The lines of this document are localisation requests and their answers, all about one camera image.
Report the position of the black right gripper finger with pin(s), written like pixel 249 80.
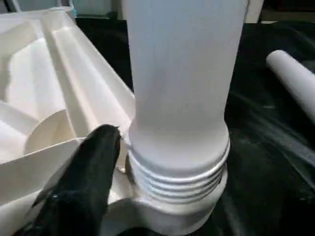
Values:
pixel 78 191

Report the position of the white plastic table top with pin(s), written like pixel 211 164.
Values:
pixel 44 98

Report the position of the white plastic table leg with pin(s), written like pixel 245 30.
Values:
pixel 295 81
pixel 184 88

